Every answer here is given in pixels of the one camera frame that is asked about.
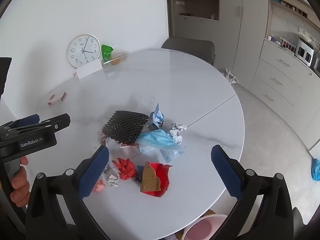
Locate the grey chair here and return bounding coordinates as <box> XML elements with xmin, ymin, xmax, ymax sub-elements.
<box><xmin>161</xmin><ymin>36</ymin><xmax>216</xmax><ymax>67</ymax></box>

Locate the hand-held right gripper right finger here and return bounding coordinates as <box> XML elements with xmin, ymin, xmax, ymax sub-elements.
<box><xmin>211</xmin><ymin>144</ymin><xmax>294</xmax><ymax>240</ymax></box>

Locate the white flat box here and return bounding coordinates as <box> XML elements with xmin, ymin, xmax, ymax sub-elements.
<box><xmin>74</xmin><ymin>60</ymin><xmax>103</xmax><ymax>79</ymax></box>

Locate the blue silver snack packet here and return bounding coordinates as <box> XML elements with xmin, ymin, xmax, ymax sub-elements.
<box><xmin>147</xmin><ymin>103</ymin><xmax>166</xmax><ymax>131</ymax></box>

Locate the red plastic wrapper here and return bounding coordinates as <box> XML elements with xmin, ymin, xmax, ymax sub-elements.
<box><xmin>136</xmin><ymin>162</ymin><xmax>173</xmax><ymax>198</ymax></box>

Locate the white printed paper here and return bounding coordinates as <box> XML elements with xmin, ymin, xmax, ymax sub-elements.
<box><xmin>167</xmin><ymin>122</ymin><xmax>187</xmax><ymax>144</ymax></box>

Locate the white countertop appliance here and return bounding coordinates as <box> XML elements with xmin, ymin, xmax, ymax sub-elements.
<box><xmin>296</xmin><ymin>38</ymin><xmax>316</xmax><ymax>67</ymax></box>

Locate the person's left hand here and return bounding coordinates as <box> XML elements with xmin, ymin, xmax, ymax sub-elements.
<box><xmin>9</xmin><ymin>156</ymin><xmax>31</xmax><ymax>207</ymax></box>

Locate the wall shelf with items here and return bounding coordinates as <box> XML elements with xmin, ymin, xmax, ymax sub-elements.
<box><xmin>269</xmin><ymin>0</ymin><xmax>308</xmax><ymax>18</ymax></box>

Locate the clear plastic food bag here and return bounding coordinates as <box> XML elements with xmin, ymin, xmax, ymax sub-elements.
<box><xmin>102</xmin><ymin>49</ymin><xmax>129</xmax><ymax>68</ymax></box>

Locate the clear blue printed packet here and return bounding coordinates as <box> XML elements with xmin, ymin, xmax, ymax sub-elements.
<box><xmin>160</xmin><ymin>146</ymin><xmax>187</xmax><ymax>163</ymax></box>

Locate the wire dish rack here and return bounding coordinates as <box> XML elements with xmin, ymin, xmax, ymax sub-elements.
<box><xmin>279</xmin><ymin>37</ymin><xmax>297</xmax><ymax>53</ymax></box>

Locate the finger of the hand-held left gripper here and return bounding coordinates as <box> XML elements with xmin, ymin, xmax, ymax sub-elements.
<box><xmin>15</xmin><ymin>114</ymin><xmax>40</xmax><ymax>128</ymax></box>
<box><xmin>37</xmin><ymin>113</ymin><xmax>71</xmax><ymax>135</ymax></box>

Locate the pink plastic bin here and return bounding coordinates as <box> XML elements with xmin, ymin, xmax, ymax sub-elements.
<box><xmin>181</xmin><ymin>214</ymin><xmax>228</xmax><ymax>240</ymax></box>

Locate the small white paper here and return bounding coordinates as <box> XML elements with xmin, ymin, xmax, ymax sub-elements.
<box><xmin>106</xmin><ymin>172</ymin><xmax>120</xmax><ymax>188</ymax></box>

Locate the blue plastic bag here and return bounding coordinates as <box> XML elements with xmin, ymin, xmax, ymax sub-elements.
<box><xmin>311</xmin><ymin>158</ymin><xmax>320</xmax><ymax>181</ymax></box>

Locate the small red white box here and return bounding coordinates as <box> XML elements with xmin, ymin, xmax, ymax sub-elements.
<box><xmin>47</xmin><ymin>92</ymin><xmax>67</xmax><ymax>106</ymax></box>

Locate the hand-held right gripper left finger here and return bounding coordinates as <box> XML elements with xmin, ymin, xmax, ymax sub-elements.
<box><xmin>25</xmin><ymin>145</ymin><xmax>110</xmax><ymax>240</ymax></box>

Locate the blue face mask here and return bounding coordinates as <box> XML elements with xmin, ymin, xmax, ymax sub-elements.
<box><xmin>136</xmin><ymin>129</ymin><xmax>187</xmax><ymax>153</ymax></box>

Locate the black foam net sleeve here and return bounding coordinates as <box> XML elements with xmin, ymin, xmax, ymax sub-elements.
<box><xmin>101</xmin><ymin>110</ymin><xmax>149</xmax><ymax>145</ymax></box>

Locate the beige drawer cabinet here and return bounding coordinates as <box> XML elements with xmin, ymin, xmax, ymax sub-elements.
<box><xmin>250</xmin><ymin>39</ymin><xmax>320</xmax><ymax>150</ymax></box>

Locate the pink paper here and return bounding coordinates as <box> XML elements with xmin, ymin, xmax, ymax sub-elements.
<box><xmin>92</xmin><ymin>179</ymin><xmax>106</xmax><ymax>193</ymax></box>

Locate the brown cardboard piece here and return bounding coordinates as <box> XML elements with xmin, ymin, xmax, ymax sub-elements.
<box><xmin>140</xmin><ymin>164</ymin><xmax>162</xmax><ymax>193</ymax></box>

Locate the round white wall clock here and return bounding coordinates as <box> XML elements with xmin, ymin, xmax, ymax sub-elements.
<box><xmin>67</xmin><ymin>34</ymin><xmax>102</xmax><ymax>68</ymax></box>

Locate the red paper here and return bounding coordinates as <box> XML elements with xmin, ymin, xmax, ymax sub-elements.
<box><xmin>112</xmin><ymin>158</ymin><xmax>138</xmax><ymax>180</ymax></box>

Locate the green plastic wrapper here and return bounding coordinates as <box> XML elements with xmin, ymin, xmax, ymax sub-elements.
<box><xmin>101</xmin><ymin>44</ymin><xmax>115</xmax><ymax>61</ymax></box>

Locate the white folded rack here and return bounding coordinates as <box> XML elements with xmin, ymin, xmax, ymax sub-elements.
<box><xmin>225</xmin><ymin>68</ymin><xmax>239</xmax><ymax>84</ymax></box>

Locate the tall beige cabinet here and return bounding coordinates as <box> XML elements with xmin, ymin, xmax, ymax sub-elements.
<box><xmin>166</xmin><ymin>0</ymin><xmax>269</xmax><ymax>86</ymax></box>

